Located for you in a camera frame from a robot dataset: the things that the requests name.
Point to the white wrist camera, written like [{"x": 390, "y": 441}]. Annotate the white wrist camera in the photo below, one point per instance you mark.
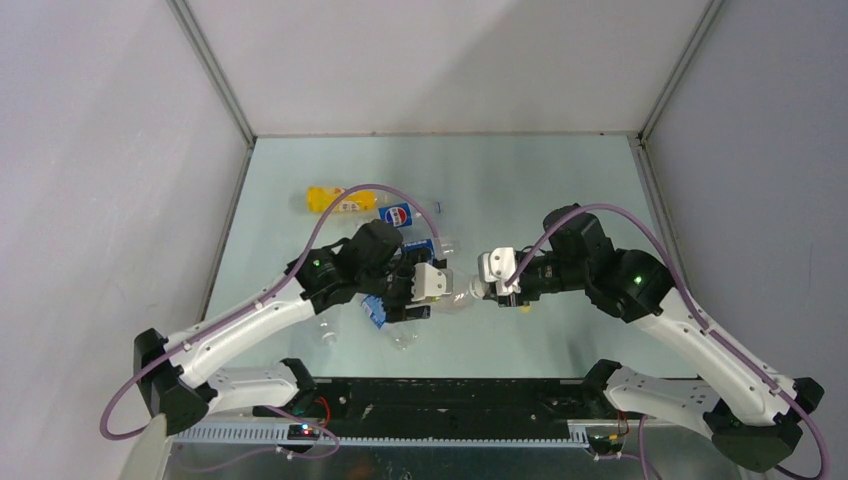
[
  {"x": 430, "y": 282},
  {"x": 495, "y": 268}
]

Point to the aluminium corner post right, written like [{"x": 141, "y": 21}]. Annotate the aluminium corner post right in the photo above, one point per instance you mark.
[{"x": 692, "y": 47}]

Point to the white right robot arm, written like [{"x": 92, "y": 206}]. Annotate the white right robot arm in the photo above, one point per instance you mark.
[{"x": 752, "y": 414}]

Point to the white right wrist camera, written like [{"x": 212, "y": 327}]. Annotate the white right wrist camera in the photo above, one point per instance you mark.
[{"x": 495, "y": 268}]

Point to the clear bottle without label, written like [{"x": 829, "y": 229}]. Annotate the clear bottle without label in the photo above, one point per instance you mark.
[{"x": 459, "y": 300}]

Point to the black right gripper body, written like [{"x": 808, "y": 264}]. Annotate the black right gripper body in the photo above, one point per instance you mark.
[{"x": 545, "y": 274}]

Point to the white cable duct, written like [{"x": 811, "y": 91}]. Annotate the white cable duct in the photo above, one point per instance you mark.
[{"x": 283, "y": 434}]

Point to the clear Pepsi label bottle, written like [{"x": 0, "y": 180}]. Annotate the clear Pepsi label bottle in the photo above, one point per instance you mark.
[{"x": 406, "y": 216}]

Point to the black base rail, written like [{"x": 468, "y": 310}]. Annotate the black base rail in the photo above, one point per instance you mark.
[{"x": 524, "y": 408}]

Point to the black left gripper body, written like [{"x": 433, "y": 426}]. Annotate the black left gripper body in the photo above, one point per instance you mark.
[{"x": 393, "y": 284}]

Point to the aluminium corner post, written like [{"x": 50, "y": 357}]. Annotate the aluminium corner post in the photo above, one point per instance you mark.
[
  {"x": 692, "y": 47},
  {"x": 198, "y": 41}
]

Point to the yellow label bottle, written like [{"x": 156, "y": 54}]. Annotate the yellow label bottle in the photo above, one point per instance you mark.
[{"x": 319, "y": 199}]

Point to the aluminium corner post left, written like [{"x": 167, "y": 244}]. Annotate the aluminium corner post left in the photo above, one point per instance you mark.
[{"x": 198, "y": 41}]

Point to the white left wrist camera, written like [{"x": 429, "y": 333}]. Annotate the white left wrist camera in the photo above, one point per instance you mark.
[{"x": 430, "y": 282}]

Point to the white bottle cap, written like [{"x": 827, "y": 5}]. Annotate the white bottle cap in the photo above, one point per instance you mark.
[{"x": 477, "y": 288}]

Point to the clear bottle blue label middle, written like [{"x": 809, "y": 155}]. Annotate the clear bottle blue label middle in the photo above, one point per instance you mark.
[{"x": 440, "y": 248}]

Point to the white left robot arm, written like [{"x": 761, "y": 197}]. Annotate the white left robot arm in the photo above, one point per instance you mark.
[{"x": 185, "y": 377}]

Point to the clear bottle blue label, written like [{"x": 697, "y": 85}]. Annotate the clear bottle blue label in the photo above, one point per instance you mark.
[
  {"x": 401, "y": 335},
  {"x": 440, "y": 248}
]

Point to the clear bottle blue label front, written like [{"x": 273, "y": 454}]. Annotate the clear bottle blue label front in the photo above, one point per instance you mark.
[{"x": 401, "y": 335}]

